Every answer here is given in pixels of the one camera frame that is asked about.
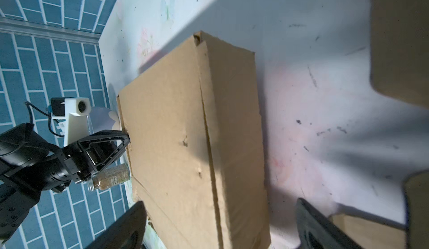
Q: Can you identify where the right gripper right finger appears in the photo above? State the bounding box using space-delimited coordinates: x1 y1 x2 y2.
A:
296 198 361 249

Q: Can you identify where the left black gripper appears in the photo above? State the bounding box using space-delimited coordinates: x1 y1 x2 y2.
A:
61 130 130 184

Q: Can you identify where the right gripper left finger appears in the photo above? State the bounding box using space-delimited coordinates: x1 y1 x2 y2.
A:
87 201 147 249

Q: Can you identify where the brown cardboard box stack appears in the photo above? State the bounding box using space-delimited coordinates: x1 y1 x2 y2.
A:
327 0 429 249

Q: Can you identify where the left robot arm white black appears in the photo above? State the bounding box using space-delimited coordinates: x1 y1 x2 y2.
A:
1 123 130 243

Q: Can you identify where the lavender mug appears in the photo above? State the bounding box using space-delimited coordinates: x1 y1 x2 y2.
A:
87 107 121 134

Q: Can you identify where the small jar with lid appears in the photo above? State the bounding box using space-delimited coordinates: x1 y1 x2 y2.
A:
87 164 131 192

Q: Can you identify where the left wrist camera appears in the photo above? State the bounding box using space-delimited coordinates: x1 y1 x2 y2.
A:
50 97 92 146

